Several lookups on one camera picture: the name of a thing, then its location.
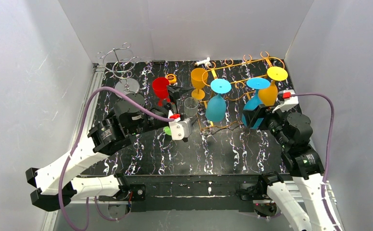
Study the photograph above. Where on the gold wire glass rack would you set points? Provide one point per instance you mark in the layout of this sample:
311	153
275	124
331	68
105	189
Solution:
239	84

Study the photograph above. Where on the silver round glass rack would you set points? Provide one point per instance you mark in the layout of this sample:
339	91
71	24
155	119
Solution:
120	62

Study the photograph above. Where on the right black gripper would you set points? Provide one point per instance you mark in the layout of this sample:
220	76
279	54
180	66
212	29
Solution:
265	116

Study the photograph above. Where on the red plastic wine glass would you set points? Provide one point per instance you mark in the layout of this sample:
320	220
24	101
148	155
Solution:
159	86

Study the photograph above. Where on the green plastic wine glass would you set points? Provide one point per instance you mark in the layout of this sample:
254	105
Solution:
167	130

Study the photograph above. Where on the clear glass tumbler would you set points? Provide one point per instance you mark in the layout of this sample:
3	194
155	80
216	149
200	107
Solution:
190	106

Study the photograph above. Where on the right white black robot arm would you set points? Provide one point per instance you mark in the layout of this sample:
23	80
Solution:
292	131

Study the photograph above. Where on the blue wine glass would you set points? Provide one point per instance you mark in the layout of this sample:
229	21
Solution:
256	83

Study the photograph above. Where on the white small fitting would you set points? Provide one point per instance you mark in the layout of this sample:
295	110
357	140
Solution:
205	62

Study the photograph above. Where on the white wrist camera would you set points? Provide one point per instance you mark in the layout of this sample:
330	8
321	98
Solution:
181	130
286	100

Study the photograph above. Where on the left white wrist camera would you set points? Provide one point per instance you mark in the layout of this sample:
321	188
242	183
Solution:
181	130

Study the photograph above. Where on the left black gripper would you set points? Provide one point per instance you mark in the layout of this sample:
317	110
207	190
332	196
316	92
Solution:
171	104

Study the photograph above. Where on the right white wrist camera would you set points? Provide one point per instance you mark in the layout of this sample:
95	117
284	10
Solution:
286	100

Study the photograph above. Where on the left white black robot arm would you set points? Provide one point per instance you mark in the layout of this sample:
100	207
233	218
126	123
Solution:
60	182

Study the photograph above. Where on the teal wine glass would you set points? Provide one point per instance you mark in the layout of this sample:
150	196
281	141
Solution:
216	107

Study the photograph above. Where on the orange wine glass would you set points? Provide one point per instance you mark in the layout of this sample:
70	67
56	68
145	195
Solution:
198	79
268	95

